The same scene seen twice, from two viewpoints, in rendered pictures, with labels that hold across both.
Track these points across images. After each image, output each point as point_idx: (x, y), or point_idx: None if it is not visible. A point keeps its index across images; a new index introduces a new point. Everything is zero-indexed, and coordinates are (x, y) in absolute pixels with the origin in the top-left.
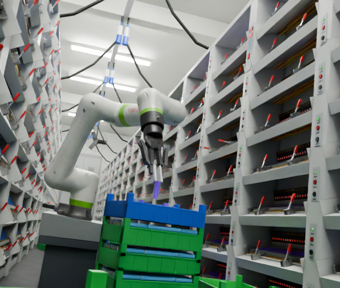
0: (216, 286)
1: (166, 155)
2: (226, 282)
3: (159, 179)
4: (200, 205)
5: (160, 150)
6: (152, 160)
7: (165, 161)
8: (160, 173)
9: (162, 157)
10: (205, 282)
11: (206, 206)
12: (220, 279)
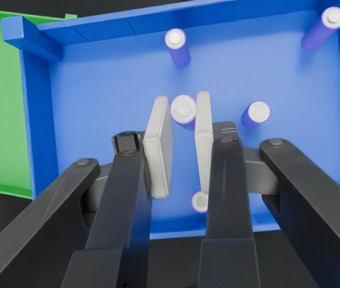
0: (6, 188)
1: (28, 230)
2: (66, 14)
3: (168, 116)
4: (24, 28)
5: (84, 250)
6: (220, 157)
7: (76, 180)
8: (163, 115)
9: (101, 198)
10: (28, 194)
11: (5, 18)
12: None
